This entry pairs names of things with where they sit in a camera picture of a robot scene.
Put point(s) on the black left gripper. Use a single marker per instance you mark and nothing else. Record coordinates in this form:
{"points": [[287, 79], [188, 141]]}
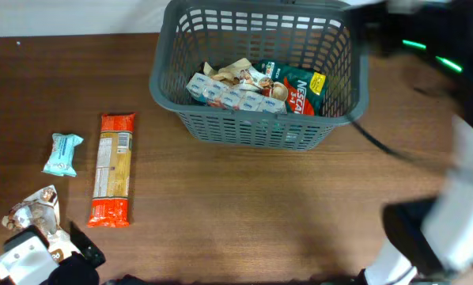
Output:
{"points": [[86, 248]]}

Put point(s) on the orange spaghetti packet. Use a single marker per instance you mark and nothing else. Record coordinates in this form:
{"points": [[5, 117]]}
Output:
{"points": [[110, 199]]}

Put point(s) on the grey plastic basket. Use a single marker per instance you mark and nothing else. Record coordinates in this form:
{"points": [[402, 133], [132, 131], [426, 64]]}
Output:
{"points": [[316, 36]]}

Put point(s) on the green Nescafe coffee bag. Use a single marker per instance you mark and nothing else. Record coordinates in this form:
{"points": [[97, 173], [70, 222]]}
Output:
{"points": [[302, 90]]}

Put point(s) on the pink blue tissue multipack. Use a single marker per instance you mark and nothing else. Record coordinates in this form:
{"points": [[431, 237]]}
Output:
{"points": [[219, 95]]}

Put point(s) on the cream paper pouch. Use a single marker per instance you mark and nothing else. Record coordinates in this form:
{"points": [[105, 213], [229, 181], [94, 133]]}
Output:
{"points": [[239, 75]]}

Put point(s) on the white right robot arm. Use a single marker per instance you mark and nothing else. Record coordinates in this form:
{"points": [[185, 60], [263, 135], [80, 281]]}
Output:
{"points": [[428, 241]]}

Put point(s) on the white brown cookie bag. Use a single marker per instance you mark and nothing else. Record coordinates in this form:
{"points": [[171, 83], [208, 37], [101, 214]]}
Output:
{"points": [[41, 209]]}

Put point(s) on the mint green snack packet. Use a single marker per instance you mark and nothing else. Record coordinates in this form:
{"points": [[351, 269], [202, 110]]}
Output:
{"points": [[60, 162]]}

